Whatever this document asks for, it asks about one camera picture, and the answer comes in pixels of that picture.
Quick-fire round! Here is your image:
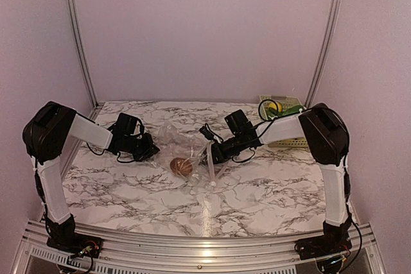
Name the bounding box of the clear zip top bag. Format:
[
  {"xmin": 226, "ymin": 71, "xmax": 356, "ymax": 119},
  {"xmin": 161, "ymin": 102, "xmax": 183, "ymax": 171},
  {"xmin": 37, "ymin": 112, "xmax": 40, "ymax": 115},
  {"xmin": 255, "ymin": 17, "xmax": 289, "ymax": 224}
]
[{"xmin": 154, "ymin": 122, "xmax": 229, "ymax": 190}]

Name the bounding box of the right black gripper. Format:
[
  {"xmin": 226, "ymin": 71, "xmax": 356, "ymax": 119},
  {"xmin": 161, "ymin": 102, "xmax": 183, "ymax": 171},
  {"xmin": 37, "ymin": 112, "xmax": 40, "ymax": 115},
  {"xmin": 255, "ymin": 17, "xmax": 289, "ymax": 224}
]
[{"xmin": 196, "ymin": 133, "xmax": 245, "ymax": 165}]

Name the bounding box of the fake yellow pepper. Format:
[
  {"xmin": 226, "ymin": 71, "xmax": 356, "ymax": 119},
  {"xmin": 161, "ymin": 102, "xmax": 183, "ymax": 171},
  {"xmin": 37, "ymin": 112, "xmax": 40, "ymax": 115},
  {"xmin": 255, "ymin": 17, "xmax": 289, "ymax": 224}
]
[{"xmin": 267, "ymin": 101, "xmax": 283, "ymax": 114}]

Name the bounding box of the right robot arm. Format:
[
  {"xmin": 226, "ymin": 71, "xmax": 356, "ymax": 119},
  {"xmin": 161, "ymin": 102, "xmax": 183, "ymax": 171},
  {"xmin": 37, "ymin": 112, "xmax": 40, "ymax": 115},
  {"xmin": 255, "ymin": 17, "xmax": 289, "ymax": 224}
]
[{"xmin": 199, "ymin": 103, "xmax": 353, "ymax": 260}]

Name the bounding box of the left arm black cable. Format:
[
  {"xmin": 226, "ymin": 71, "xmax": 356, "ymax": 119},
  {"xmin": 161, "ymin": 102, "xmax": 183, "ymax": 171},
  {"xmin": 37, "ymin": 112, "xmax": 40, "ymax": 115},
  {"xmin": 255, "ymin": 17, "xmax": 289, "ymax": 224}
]
[{"xmin": 86, "ymin": 119, "xmax": 145, "ymax": 164}]

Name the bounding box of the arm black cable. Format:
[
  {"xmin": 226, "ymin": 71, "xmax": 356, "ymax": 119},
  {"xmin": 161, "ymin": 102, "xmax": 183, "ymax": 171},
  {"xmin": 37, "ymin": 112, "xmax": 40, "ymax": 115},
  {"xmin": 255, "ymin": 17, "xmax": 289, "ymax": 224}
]
[
  {"xmin": 205, "ymin": 98, "xmax": 290, "ymax": 164},
  {"xmin": 86, "ymin": 119, "xmax": 145, "ymax": 164}
]

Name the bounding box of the front aluminium rail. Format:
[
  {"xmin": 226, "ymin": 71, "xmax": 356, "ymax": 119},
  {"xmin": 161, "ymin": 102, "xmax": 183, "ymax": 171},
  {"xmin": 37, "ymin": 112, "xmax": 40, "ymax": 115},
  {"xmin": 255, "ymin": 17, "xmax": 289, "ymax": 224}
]
[{"xmin": 9, "ymin": 221, "xmax": 387, "ymax": 273}]

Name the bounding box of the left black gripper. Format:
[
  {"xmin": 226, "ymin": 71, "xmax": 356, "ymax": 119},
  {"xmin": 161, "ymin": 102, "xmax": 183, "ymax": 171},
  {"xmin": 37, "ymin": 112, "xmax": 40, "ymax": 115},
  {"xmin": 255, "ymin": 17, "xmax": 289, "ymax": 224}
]
[{"xmin": 125, "ymin": 132, "xmax": 160, "ymax": 162}]

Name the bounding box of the fake bok choy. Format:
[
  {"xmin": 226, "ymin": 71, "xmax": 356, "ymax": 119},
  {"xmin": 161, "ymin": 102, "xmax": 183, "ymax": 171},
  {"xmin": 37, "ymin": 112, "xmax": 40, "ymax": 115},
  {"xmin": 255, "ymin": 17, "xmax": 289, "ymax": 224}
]
[{"xmin": 281, "ymin": 105, "xmax": 305, "ymax": 116}]

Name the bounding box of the pale green plastic basket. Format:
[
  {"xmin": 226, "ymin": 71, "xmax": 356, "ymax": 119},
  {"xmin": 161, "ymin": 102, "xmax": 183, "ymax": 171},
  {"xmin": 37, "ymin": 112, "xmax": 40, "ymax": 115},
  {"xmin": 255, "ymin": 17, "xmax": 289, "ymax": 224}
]
[{"xmin": 257, "ymin": 95, "xmax": 308, "ymax": 148}]

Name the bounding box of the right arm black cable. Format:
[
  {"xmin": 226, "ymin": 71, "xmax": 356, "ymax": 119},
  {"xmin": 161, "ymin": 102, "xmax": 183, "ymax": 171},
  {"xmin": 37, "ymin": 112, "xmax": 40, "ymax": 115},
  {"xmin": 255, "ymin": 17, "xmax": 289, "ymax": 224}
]
[{"xmin": 205, "ymin": 98, "xmax": 290, "ymax": 164}]

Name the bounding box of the right aluminium frame post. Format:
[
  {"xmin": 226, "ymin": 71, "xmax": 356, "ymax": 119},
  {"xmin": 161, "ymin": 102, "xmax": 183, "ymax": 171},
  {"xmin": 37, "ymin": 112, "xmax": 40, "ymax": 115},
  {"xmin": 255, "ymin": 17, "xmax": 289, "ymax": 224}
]
[{"xmin": 305, "ymin": 0, "xmax": 342, "ymax": 107}]

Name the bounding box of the aluminium frame post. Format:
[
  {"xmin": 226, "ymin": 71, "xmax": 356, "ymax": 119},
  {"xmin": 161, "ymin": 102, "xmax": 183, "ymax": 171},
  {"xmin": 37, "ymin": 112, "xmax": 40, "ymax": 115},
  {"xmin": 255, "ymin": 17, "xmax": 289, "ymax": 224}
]
[
  {"xmin": 305, "ymin": 0, "xmax": 342, "ymax": 107},
  {"xmin": 66, "ymin": 0, "xmax": 99, "ymax": 108}
]

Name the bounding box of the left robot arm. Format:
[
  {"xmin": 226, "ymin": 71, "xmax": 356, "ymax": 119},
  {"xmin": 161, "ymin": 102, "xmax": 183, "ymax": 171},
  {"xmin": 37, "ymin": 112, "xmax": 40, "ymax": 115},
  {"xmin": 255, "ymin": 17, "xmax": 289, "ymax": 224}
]
[{"xmin": 22, "ymin": 101, "xmax": 159, "ymax": 259}]

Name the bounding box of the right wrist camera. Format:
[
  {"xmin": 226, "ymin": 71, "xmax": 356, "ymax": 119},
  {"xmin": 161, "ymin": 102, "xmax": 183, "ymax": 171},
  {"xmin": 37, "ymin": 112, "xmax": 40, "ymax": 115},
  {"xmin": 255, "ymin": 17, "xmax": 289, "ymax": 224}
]
[{"xmin": 199, "ymin": 123, "xmax": 223, "ymax": 143}]

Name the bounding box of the left aluminium frame post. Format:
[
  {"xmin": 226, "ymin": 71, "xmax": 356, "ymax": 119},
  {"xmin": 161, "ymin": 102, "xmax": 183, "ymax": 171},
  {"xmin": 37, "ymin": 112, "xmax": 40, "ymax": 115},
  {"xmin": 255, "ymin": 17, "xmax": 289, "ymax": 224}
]
[{"xmin": 66, "ymin": 0, "xmax": 99, "ymax": 108}]

